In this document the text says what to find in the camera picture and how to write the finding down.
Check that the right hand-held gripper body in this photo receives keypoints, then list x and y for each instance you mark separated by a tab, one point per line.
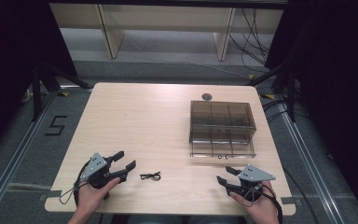
252	176

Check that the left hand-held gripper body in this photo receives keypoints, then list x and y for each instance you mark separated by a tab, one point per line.
97	166

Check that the person's left hand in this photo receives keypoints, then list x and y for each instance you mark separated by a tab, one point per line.
90	196

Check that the person's right hand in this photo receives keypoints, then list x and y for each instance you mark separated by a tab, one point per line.
261	207

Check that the transparent drawer with knobs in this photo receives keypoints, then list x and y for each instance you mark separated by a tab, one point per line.
222	149

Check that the grey tape strip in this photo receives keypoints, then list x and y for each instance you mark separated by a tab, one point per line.
54	193
289	200

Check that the brown transparent drawer box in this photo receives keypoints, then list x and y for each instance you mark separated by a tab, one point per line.
222	119

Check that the grey round table grommet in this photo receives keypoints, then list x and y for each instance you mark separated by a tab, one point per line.
206	96

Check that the yellow black tape marker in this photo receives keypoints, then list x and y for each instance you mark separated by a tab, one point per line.
268	96
251	76
63	93

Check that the black metal stand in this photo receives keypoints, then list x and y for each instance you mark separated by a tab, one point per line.
37	93
289	90

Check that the dark curtain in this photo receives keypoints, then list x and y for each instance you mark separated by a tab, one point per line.
12	62
335	77

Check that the metal floor rail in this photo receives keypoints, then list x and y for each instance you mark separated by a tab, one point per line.
310	168
18	155

